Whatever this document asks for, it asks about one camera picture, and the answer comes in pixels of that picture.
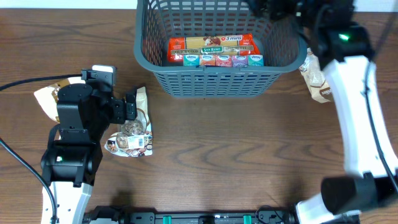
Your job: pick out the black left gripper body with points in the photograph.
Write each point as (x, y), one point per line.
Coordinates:
(115, 112)

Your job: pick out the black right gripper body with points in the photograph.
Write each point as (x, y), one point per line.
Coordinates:
(288, 9)

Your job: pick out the orange spaghetti packet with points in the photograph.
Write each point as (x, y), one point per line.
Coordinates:
(242, 44)

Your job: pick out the blue tissue multipack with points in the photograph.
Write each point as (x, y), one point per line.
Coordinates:
(224, 60)

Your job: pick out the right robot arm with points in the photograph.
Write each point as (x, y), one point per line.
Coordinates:
(346, 58)

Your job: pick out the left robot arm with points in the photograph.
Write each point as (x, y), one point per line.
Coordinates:
(73, 155)

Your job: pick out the cookie bag with barcode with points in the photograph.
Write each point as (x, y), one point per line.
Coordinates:
(135, 138)

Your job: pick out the grey plastic basket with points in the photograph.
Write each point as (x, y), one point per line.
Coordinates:
(157, 21)

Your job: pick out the brown white coffee bag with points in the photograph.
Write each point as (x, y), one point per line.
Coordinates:
(47, 97)

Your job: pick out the white brown snack bag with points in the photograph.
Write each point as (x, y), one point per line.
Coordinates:
(315, 80)

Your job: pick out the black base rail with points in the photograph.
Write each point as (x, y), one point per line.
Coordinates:
(263, 215)

